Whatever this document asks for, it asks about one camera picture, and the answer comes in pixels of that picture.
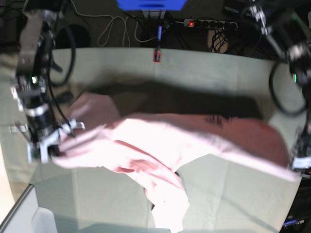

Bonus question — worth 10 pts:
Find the black round floor object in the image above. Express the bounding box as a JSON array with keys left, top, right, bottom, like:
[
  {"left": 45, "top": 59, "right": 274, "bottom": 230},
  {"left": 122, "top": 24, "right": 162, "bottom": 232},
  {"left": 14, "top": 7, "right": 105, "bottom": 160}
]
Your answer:
[{"left": 55, "top": 24, "right": 91, "bottom": 49}]

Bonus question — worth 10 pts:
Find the pink t-shirt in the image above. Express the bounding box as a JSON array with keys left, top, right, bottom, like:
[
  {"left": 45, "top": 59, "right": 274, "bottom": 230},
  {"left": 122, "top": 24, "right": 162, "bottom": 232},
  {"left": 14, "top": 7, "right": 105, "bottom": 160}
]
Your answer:
[{"left": 52, "top": 93, "right": 299, "bottom": 233}]

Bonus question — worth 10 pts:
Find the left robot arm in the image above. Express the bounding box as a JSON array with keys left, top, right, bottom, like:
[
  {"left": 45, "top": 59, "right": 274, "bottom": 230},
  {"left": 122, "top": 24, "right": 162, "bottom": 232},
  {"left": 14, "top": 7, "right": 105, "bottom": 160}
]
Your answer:
[{"left": 240, "top": 0, "right": 311, "bottom": 179}]

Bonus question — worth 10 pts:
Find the red black clamp centre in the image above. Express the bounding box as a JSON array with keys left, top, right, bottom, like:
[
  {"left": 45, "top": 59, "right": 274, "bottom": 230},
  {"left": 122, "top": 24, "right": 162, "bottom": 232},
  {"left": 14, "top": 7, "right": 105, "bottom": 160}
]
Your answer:
[{"left": 153, "top": 25, "right": 162, "bottom": 63}]

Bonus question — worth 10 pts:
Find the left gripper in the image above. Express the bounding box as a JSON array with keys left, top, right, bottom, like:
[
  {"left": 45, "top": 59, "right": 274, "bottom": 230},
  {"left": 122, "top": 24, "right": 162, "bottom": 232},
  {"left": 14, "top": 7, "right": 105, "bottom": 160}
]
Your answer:
[{"left": 290, "top": 127, "right": 311, "bottom": 177}]

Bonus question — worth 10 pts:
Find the black power strip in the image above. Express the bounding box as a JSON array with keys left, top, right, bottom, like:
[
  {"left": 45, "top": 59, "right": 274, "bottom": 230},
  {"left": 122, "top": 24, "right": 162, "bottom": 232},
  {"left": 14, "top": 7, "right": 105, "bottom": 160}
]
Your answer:
[{"left": 183, "top": 19, "right": 239, "bottom": 31}]

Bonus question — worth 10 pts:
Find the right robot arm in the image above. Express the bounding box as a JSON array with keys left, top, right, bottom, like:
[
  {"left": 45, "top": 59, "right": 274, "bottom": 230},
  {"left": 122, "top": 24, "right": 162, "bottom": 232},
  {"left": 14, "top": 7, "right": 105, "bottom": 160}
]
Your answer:
[{"left": 9, "top": 3, "right": 85, "bottom": 164}]

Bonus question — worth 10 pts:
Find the white plastic bin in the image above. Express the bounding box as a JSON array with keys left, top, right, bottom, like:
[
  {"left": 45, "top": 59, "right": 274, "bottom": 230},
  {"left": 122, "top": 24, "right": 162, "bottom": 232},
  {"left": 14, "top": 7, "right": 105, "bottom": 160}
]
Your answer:
[{"left": 0, "top": 184, "right": 58, "bottom": 233}]

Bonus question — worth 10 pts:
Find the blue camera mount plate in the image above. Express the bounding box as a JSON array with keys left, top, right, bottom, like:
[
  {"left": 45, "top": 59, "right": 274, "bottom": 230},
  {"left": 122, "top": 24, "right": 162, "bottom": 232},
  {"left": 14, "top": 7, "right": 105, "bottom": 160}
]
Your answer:
[{"left": 117, "top": 0, "right": 186, "bottom": 11}]

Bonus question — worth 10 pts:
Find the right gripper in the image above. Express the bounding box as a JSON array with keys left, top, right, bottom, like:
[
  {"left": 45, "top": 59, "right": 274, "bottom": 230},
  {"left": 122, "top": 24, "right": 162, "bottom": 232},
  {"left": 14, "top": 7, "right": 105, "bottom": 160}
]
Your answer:
[{"left": 9, "top": 119, "right": 85, "bottom": 164}]

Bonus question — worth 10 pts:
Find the white cable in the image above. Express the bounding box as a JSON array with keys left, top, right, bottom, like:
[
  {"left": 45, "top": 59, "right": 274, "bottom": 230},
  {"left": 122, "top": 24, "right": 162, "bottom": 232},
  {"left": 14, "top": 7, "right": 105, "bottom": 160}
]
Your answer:
[{"left": 70, "top": 0, "right": 158, "bottom": 47}]

